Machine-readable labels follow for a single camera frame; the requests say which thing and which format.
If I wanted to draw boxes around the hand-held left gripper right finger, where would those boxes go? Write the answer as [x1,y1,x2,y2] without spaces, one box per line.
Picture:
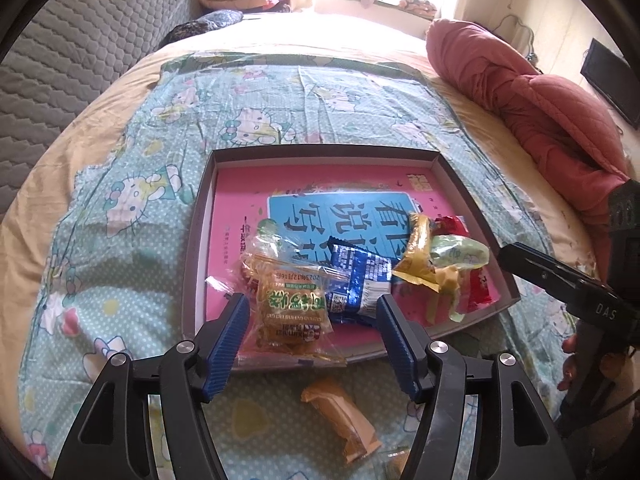
[375,294,583,480]

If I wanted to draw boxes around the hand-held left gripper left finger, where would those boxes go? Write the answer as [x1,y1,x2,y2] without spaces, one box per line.
[50,292,251,480]

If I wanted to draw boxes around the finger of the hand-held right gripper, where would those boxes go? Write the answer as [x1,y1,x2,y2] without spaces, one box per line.
[496,242,608,307]

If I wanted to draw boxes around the red snack packet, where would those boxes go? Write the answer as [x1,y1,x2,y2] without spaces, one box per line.
[432,215,493,316]

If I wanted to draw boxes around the clear packet with orange cake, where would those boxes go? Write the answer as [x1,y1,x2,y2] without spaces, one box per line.
[205,247,351,368]

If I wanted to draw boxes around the light green snack packet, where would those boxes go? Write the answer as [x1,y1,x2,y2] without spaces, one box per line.
[427,232,491,326]

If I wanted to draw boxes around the blue snack packet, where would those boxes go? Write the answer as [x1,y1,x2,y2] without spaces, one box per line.
[325,237,396,328]

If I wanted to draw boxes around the yellow snack packet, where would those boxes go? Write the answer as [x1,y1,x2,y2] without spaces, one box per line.
[391,212,443,293]

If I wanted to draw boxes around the shallow grey cardboard tray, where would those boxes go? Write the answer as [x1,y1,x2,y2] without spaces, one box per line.
[181,144,521,372]

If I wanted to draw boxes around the person's right hand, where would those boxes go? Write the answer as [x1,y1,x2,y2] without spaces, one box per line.
[560,332,583,393]

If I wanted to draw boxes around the orange brown snack packet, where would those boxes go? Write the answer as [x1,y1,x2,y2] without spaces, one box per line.
[300,377,383,463]

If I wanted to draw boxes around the small clear orange packet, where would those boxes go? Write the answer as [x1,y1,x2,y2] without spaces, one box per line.
[375,450,416,480]

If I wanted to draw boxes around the cartoon cat printed cloth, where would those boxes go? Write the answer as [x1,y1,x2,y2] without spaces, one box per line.
[17,52,596,480]

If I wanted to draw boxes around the pink and blue book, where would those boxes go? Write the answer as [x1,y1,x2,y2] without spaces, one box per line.
[210,167,501,361]

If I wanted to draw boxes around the pink quilted blanket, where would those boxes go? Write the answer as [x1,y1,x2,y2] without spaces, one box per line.
[425,18,633,241]

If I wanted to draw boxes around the black flat screen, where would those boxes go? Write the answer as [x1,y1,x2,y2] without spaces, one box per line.
[580,37,640,128]

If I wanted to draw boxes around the beige bed sheet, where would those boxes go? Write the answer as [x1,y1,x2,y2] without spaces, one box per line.
[0,7,640,480]

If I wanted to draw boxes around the clothes on window sill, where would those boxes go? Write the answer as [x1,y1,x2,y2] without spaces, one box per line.
[357,0,441,18]

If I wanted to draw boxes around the dark patterned pillow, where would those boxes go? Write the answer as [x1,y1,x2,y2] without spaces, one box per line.
[162,10,243,48]

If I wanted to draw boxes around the grey quilted cover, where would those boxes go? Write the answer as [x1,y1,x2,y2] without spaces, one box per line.
[0,0,201,221]

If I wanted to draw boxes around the white wall cable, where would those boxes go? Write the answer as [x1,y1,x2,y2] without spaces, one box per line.
[492,12,538,61]

